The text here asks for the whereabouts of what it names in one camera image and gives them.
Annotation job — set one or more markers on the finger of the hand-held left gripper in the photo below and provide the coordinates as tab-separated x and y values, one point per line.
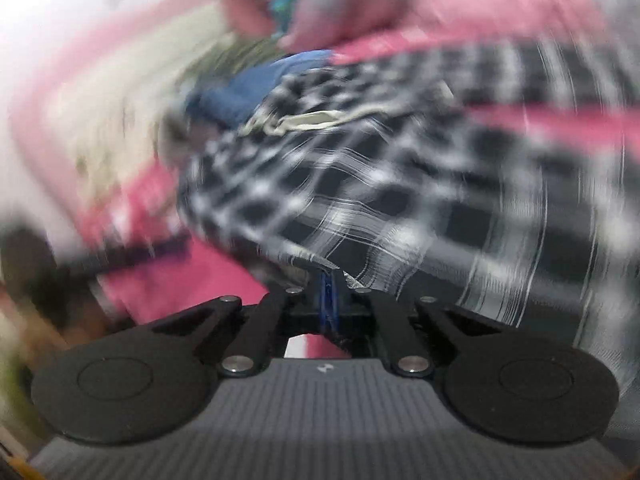
130	255

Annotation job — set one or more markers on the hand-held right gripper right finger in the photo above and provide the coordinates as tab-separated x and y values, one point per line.
360	310

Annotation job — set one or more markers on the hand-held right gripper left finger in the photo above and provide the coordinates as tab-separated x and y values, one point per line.
324	300

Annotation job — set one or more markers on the black white plaid pants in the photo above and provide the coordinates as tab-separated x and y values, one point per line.
400	185

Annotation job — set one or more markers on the pink floral blanket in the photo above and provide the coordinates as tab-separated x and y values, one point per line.
165	270

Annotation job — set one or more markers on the pink white headboard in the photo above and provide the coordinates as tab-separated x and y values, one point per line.
125	75

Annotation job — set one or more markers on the blue denim garment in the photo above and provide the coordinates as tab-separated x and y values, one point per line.
235	95

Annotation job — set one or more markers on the green patterned pillow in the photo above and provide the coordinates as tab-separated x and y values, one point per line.
235	57

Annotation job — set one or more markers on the pink pillow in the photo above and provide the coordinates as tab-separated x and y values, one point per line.
250	15

